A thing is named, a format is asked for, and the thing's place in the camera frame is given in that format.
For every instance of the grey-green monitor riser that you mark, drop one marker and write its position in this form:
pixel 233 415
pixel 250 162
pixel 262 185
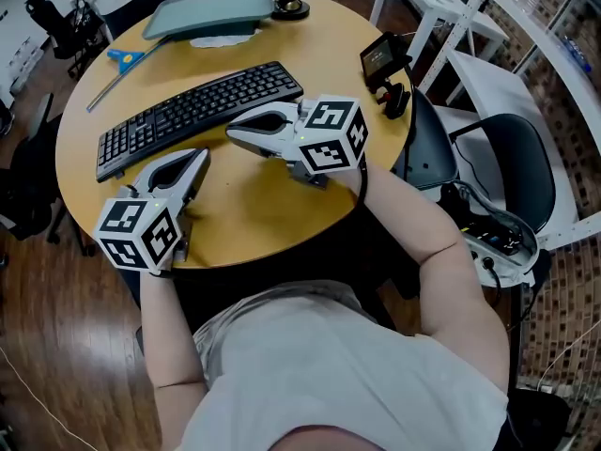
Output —
pixel 206 12

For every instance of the black round seat chair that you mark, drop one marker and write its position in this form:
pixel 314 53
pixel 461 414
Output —
pixel 516 167

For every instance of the white metal shelf rack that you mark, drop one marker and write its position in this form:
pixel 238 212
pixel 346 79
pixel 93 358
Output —
pixel 497 92

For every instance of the small black monitor device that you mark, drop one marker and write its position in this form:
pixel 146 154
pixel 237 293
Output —
pixel 378 59

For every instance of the blue plastic scraper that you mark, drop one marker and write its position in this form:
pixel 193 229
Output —
pixel 123 58

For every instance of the long thin ruler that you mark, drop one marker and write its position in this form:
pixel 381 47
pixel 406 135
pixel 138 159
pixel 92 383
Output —
pixel 105 94

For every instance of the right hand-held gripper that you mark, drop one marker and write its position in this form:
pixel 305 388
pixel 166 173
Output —
pixel 328 134

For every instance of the grey pouch with electronics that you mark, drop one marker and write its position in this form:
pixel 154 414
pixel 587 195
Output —
pixel 507 256

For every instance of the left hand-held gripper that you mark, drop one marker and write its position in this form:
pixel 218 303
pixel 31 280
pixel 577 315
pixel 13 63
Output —
pixel 136 233

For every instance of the black clamp mount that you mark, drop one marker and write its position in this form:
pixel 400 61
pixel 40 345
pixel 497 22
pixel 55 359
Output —
pixel 396 104

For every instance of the crumpled white paper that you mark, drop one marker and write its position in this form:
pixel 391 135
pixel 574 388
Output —
pixel 220 41

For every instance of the white storage shelf unit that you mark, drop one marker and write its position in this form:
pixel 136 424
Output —
pixel 19 40

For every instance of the person's left forearm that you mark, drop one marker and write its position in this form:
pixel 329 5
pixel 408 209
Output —
pixel 164 327

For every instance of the black office chair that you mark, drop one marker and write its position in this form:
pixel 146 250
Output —
pixel 47 17
pixel 28 181

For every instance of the dark grey shell chair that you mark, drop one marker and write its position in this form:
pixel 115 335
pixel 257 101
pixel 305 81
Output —
pixel 432 144

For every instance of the black computer keyboard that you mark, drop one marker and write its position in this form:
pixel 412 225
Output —
pixel 188 111

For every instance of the person's white shirt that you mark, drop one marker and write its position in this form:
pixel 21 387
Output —
pixel 328 369

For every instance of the person's right forearm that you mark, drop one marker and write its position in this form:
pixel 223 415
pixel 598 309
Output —
pixel 404 209

